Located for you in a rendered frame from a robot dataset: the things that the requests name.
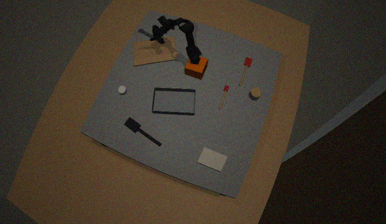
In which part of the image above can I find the dark grey rectangular roasting tin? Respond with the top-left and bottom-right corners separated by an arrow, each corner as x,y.
152,87 -> 196,116

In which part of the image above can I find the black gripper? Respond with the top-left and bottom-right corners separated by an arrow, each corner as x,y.
150,25 -> 167,44

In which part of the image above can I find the black spatula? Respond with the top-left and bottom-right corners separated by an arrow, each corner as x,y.
124,117 -> 161,146

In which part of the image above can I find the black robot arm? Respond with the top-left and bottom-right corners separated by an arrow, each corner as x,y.
152,16 -> 201,65

